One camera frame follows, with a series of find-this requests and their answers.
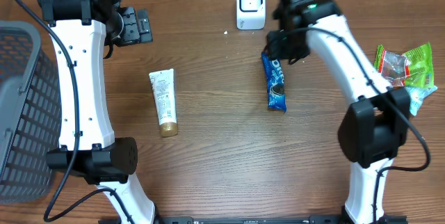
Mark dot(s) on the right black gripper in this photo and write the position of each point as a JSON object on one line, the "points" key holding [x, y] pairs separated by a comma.
{"points": [[277, 48]]}

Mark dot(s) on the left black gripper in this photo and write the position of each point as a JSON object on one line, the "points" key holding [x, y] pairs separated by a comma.
{"points": [[142, 31]]}

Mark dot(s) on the blue Oreo cookie pack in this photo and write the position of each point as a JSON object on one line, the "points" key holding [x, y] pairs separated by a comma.
{"points": [[275, 83]]}

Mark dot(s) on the white cream tube gold cap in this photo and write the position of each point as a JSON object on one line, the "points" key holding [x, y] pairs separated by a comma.
{"points": [[163, 87]]}

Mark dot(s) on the green snack bag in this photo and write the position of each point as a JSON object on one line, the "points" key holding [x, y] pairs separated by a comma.
{"points": [[413, 68]]}

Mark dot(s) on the mint green wipes pack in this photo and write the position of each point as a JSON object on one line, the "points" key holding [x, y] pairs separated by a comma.
{"points": [[417, 95]]}

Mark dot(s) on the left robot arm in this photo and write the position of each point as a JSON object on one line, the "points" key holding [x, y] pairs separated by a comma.
{"points": [[84, 33]]}

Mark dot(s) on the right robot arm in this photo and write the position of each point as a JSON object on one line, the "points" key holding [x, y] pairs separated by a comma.
{"points": [[373, 127]]}

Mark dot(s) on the white barcode scanner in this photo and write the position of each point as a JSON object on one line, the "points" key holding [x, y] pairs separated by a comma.
{"points": [[250, 14]]}

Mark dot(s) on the grey plastic mesh basket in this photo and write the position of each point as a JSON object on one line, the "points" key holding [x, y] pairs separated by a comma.
{"points": [[30, 113]]}

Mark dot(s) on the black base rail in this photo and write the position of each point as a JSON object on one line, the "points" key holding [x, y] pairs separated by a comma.
{"points": [[317, 219]]}

